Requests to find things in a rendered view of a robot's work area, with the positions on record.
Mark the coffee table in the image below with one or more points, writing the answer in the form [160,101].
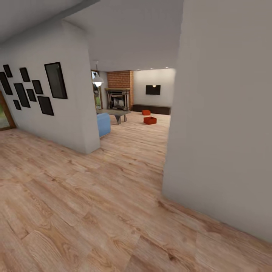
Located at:
[117,114]

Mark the wood fireplace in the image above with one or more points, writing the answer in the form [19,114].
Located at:
[118,99]

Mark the sofa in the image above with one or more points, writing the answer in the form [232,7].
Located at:
[104,124]

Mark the room light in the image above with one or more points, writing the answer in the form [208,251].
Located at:
[97,78]

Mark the picture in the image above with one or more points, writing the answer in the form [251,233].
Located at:
[25,77]
[44,102]
[55,79]
[18,86]

